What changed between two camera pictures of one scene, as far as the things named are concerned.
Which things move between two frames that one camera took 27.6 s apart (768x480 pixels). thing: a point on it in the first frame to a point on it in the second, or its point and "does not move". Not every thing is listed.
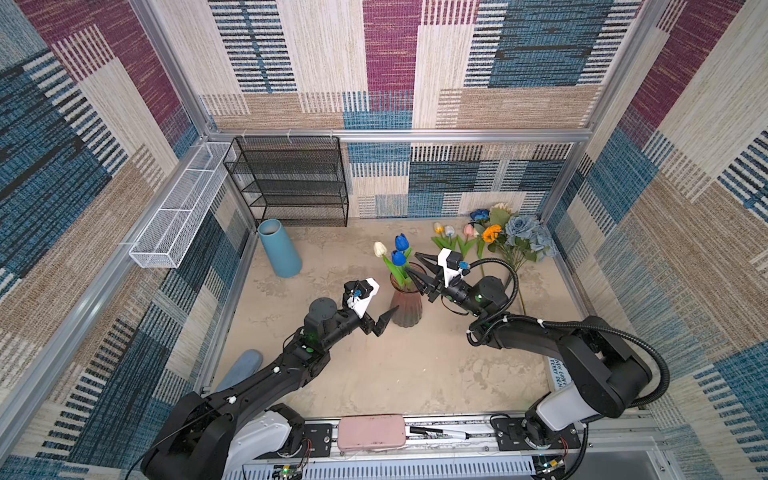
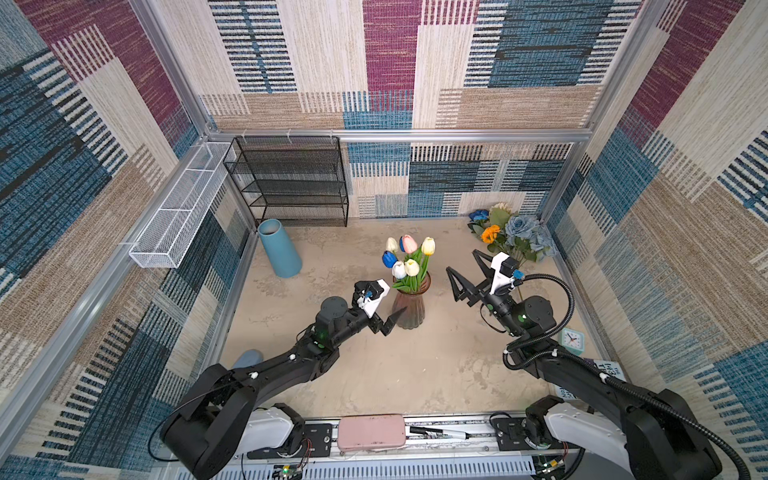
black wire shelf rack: x=297 y=180 does not move
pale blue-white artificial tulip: x=449 y=231 to x=398 y=270
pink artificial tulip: x=469 y=230 to x=409 y=244
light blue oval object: x=244 y=366 does not move
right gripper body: x=438 y=285 to x=485 y=287
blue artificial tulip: x=402 y=244 to x=389 y=259
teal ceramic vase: x=283 y=256 does not move
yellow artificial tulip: x=439 y=228 to x=428 y=246
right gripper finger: x=429 y=261 to x=488 y=272
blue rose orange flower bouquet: x=516 y=237 does not move
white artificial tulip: x=380 y=250 to x=392 y=245
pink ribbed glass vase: x=409 y=303 does not move
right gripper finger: x=421 y=282 to x=462 y=289
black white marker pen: x=440 y=432 does not move
